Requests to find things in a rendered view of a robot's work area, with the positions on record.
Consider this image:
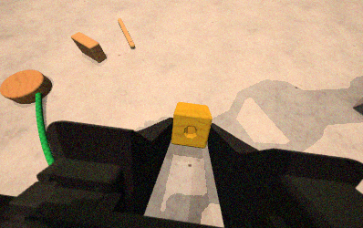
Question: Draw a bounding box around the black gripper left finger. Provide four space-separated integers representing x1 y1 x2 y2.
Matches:
47 118 173 215

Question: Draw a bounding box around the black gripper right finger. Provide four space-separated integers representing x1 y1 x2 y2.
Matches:
207 123 363 228

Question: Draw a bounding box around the orange block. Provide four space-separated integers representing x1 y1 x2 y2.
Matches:
171 102 213 149

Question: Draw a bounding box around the round wooden button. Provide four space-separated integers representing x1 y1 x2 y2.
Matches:
0 70 52 104

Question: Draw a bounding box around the orange stick with dark brown end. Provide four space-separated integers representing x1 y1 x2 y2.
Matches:
71 32 107 63

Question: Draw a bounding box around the orange thin stick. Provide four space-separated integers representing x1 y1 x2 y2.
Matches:
118 18 135 48

